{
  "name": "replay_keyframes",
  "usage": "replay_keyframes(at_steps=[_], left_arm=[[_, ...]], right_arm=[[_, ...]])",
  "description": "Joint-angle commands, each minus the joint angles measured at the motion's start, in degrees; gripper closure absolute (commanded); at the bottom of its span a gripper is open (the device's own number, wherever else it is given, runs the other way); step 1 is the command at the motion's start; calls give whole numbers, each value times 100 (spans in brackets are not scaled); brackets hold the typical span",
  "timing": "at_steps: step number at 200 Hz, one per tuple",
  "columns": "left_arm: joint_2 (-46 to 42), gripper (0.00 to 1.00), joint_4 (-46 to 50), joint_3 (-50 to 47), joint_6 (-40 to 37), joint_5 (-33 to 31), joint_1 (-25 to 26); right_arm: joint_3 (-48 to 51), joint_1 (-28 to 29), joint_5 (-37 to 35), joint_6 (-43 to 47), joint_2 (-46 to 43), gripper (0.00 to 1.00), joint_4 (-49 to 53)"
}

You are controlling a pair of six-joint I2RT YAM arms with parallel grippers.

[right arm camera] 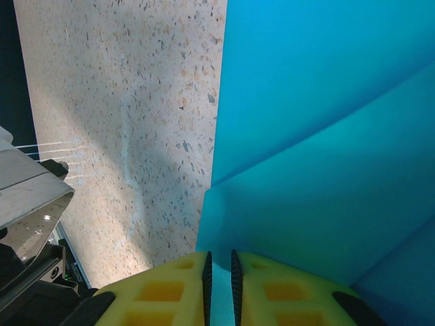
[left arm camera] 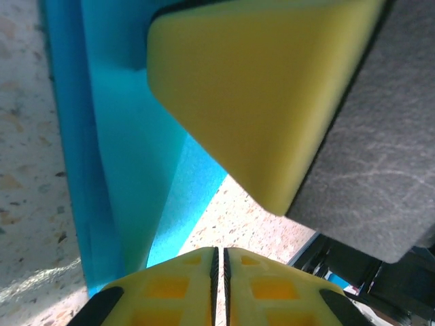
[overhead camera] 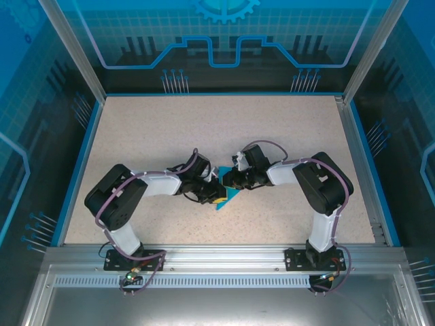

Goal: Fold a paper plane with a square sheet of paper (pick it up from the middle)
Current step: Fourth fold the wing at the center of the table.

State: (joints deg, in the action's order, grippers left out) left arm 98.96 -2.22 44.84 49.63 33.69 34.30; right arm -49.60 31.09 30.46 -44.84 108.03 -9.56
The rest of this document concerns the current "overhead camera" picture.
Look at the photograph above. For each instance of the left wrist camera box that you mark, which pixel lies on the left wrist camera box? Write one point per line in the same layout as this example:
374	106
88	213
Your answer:
214	174

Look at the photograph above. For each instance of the blue table edge strip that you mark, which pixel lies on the blue table edge strip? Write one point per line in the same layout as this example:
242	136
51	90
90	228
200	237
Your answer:
81	169
364	142

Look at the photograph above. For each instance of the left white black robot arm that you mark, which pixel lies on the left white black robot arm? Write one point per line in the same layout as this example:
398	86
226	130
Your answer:
122	237

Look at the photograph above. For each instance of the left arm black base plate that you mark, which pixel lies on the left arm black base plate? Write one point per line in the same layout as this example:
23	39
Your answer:
149	259

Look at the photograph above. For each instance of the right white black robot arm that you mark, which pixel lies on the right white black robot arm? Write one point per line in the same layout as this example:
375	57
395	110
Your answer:
323	231

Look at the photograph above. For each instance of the grey metal tray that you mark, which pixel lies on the grey metal tray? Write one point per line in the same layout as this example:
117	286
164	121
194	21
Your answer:
217	305

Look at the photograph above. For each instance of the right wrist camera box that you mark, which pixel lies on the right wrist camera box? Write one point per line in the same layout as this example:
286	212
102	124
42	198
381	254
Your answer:
240	162

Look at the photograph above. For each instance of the aluminium frame post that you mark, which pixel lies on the aluminium frame post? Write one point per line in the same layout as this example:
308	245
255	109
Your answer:
73	51
374	51

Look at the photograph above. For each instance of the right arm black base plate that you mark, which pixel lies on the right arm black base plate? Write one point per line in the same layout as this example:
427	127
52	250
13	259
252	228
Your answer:
295	259

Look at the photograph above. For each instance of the aluminium mounting rail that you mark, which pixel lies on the aluminium mounting rail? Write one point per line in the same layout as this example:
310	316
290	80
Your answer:
221	256

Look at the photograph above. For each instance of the blue paper sheet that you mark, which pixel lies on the blue paper sheet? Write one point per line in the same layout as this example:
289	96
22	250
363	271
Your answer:
234	194

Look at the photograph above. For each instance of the aluminium side rail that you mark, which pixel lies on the aluminium side rail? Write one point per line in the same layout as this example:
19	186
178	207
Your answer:
353	142

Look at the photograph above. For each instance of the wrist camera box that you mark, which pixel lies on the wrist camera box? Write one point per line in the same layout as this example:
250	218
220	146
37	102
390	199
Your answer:
240	162
214	174

